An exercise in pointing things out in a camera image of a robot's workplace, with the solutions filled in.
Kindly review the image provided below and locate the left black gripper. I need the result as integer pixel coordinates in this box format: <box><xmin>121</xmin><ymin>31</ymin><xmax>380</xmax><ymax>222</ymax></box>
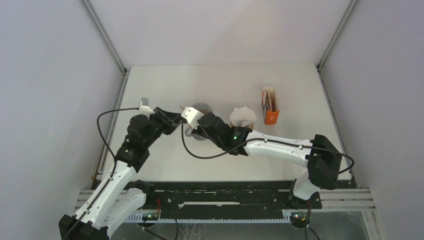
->
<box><xmin>142</xmin><ymin>107</ymin><xmax>183</xmax><ymax>148</ymax></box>

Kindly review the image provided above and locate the grey glass carafe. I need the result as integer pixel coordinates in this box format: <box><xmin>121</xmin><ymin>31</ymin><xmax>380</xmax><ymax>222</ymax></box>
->
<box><xmin>184</xmin><ymin>126</ymin><xmax>207</xmax><ymax>141</ymax></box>

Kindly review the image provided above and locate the grey ribbed dripper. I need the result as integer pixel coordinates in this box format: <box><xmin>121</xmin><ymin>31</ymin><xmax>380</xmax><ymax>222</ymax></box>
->
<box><xmin>191</xmin><ymin>102</ymin><xmax>213</xmax><ymax>115</ymax></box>

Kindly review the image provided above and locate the white paper coffee filter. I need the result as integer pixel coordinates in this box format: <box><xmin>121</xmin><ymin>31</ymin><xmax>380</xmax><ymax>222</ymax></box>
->
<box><xmin>229</xmin><ymin>106</ymin><xmax>257</xmax><ymax>130</ymax></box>

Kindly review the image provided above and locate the small wooden dripper ring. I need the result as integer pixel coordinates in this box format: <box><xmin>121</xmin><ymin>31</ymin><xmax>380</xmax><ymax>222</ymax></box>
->
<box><xmin>230</xmin><ymin>121</ymin><xmax>255</xmax><ymax>130</ymax></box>

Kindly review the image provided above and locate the orange coffee filter box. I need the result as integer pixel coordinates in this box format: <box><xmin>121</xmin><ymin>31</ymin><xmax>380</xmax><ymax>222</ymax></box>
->
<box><xmin>261</xmin><ymin>86</ymin><xmax>280</xmax><ymax>125</ymax></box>

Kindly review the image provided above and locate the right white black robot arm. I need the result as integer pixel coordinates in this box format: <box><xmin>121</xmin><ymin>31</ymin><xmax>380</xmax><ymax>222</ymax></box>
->
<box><xmin>187</xmin><ymin>113</ymin><xmax>343</xmax><ymax>208</ymax></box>

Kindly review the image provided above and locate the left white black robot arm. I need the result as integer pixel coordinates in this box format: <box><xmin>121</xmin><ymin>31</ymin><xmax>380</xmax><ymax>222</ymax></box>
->
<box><xmin>58</xmin><ymin>107</ymin><xmax>187</xmax><ymax>240</ymax></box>

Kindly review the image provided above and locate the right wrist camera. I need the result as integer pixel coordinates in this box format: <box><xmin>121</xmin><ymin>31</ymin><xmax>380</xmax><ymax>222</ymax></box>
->
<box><xmin>181</xmin><ymin>106</ymin><xmax>205</xmax><ymax>129</ymax></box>

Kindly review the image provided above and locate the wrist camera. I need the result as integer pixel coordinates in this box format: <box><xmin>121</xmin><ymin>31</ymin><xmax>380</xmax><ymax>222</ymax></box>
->
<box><xmin>138</xmin><ymin>97</ymin><xmax>155</xmax><ymax>118</ymax></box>
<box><xmin>181</xmin><ymin>106</ymin><xmax>205</xmax><ymax>129</ymax></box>

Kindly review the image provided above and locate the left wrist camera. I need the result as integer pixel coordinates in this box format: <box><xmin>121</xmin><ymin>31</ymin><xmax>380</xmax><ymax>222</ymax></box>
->
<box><xmin>138</xmin><ymin>97</ymin><xmax>155</xmax><ymax>118</ymax></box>

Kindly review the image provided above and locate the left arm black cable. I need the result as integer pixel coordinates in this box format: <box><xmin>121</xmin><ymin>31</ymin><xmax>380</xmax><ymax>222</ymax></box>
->
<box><xmin>64</xmin><ymin>107</ymin><xmax>140</xmax><ymax>240</ymax></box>

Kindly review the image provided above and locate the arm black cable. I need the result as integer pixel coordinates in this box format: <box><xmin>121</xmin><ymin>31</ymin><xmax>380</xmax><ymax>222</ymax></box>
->
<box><xmin>180</xmin><ymin>122</ymin><xmax>355</xmax><ymax>240</ymax></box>
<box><xmin>64</xmin><ymin>107</ymin><xmax>140</xmax><ymax>240</ymax></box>

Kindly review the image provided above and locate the black mounting base plate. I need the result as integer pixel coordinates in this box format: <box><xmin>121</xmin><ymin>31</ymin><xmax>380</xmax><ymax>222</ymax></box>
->
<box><xmin>91</xmin><ymin>180</ymin><xmax>324</xmax><ymax>220</ymax></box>

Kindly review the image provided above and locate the white cable duct strip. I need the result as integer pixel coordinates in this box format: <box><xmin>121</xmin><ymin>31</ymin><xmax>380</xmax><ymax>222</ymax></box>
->
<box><xmin>124</xmin><ymin>212</ymin><xmax>292</xmax><ymax>224</ymax></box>

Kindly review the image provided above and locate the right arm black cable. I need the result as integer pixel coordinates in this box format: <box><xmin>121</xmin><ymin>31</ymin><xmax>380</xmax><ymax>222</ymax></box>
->
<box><xmin>180</xmin><ymin>122</ymin><xmax>355</xmax><ymax>240</ymax></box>

